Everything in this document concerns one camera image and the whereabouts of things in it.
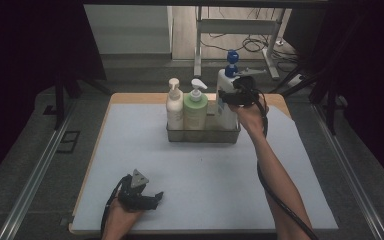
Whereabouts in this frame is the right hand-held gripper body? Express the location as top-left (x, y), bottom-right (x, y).
top-left (218, 67), bottom-right (268, 108)

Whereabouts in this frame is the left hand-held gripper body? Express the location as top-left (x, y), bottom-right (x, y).
top-left (117, 168), bottom-right (151, 212)

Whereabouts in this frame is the white bottle with blue pump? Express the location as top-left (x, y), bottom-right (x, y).
top-left (215, 49), bottom-right (248, 132)

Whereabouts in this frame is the green bottle with white pump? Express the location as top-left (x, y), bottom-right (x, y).
top-left (183, 78), bottom-right (210, 131)

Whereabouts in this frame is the cream pump bottle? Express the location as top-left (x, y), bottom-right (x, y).
top-left (165, 77), bottom-right (185, 131)

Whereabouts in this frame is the person's left hand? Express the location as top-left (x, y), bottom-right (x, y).
top-left (101, 199), bottom-right (145, 240)

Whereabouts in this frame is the person's right hand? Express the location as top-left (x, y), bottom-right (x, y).
top-left (228, 96), bottom-right (270, 138)

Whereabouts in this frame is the light blue table mat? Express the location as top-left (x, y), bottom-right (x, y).
top-left (71, 103), bottom-right (339, 232)

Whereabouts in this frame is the white power strip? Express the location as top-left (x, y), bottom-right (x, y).
top-left (288, 74), bottom-right (306, 88)

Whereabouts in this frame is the black metal stand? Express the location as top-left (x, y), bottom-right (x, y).
top-left (269, 66), bottom-right (340, 136)
top-left (54, 64), bottom-right (113, 131)

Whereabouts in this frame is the dark curtain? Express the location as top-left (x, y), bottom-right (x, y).
top-left (282, 0), bottom-right (384, 186)
top-left (0, 0), bottom-right (107, 192)

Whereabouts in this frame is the tangle of black floor cables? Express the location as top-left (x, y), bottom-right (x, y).
top-left (199, 31), bottom-right (299, 73)

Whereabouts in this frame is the white metal desk frame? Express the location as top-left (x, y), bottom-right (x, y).
top-left (193, 6), bottom-right (281, 81)

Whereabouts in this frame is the aluminium floor rail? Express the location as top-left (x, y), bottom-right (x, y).
top-left (0, 99), bottom-right (78, 240)
top-left (313, 103), bottom-right (384, 240)

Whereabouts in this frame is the white wall panel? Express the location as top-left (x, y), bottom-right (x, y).
top-left (83, 4), bottom-right (174, 55)

